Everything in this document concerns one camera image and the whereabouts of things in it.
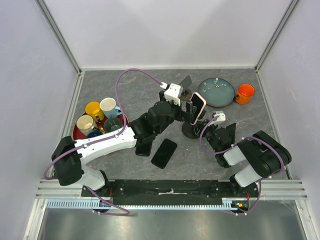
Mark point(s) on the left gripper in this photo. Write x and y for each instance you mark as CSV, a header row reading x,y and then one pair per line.
x,y
182,115

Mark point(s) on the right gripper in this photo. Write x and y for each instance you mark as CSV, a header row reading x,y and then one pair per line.
x,y
215,126

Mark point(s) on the black round phone stand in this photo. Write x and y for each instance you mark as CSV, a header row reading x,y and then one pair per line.
x,y
188,130

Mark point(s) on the pink case phone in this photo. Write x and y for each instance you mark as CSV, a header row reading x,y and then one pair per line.
x,y
200,103

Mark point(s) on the copper base phone stand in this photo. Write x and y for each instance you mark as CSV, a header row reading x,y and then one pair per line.
x,y
186,93

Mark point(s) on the black phone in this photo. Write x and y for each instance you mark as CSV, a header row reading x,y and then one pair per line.
x,y
164,153
144,150

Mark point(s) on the black wedge phone stand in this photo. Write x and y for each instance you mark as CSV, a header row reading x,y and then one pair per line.
x,y
221,160

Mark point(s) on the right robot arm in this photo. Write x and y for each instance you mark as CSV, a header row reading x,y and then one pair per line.
x,y
265,156

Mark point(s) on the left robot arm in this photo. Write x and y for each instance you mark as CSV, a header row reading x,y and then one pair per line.
x,y
70,157

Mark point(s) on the blue ceramic plate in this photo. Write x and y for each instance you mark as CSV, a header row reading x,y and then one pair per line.
x,y
217,92

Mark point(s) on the orange mug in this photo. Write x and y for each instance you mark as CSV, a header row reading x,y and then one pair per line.
x,y
244,94

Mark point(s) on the dark green mug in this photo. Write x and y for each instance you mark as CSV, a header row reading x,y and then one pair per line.
x,y
112,124

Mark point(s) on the white mug light blue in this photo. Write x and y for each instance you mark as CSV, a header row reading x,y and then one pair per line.
x,y
109,107

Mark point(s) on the yellow mug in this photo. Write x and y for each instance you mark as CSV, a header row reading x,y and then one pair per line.
x,y
94,110

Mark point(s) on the cream mug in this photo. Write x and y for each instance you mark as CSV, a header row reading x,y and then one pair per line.
x,y
86,124

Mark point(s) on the red round tray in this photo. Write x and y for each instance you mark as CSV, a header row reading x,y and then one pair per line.
x,y
77,132

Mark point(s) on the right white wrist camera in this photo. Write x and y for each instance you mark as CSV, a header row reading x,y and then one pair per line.
x,y
220,117

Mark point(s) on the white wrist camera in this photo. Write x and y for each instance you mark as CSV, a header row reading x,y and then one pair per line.
x,y
172,92
220,117

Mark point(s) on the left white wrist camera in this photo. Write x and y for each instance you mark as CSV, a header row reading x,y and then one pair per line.
x,y
172,92

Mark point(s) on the grey cable duct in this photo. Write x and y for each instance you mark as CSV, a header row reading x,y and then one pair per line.
x,y
97,204

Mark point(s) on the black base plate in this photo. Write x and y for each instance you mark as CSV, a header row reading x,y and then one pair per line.
x,y
138,192

